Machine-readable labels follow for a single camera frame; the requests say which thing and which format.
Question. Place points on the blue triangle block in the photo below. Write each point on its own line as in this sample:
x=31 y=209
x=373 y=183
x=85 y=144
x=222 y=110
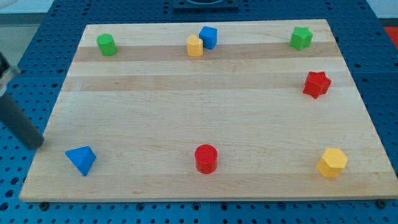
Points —
x=82 y=158

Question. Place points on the red cylinder block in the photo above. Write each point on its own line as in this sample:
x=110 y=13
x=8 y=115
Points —
x=206 y=158

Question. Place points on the wooden board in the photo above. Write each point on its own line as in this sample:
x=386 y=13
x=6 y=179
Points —
x=145 y=110

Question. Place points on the yellow heart block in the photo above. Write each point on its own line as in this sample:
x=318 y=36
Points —
x=194 y=46

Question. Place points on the blue cube block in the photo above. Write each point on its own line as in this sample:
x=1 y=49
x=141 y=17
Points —
x=209 y=36

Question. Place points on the green cylinder block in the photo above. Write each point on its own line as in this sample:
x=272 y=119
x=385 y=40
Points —
x=106 y=44

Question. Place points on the red star block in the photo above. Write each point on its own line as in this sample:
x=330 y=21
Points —
x=316 y=84

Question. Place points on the green star block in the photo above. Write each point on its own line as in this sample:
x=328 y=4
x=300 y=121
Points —
x=301 y=38

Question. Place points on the yellow hexagon block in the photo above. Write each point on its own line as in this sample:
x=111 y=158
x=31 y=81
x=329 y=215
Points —
x=332 y=162

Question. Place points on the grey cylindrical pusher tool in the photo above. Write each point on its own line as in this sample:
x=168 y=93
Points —
x=12 y=115

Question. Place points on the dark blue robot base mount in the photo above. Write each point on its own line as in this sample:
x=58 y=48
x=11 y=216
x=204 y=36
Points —
x=205 y=4

